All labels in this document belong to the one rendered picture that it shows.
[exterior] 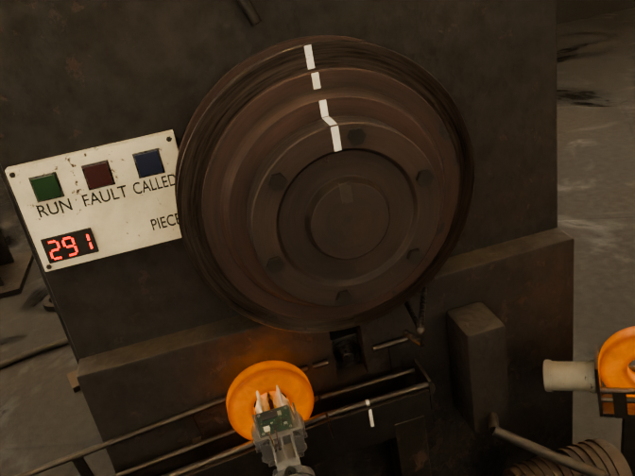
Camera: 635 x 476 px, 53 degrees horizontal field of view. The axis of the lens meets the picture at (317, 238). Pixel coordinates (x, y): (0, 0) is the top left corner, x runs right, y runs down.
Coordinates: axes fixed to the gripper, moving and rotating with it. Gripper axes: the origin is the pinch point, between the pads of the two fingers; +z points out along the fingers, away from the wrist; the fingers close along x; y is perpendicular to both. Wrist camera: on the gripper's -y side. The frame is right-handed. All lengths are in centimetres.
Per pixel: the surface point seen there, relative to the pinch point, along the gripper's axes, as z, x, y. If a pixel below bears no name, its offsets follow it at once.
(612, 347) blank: -14, -60, 2
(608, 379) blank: -15, -59, -5
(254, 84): 9, -9, 54
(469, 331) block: -2.9, -37.5, 4.4
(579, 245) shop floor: 113, -155, -109
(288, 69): 10, -14, 55
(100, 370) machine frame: 8.0, 26.8, 9.0
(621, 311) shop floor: 63, -138, -96
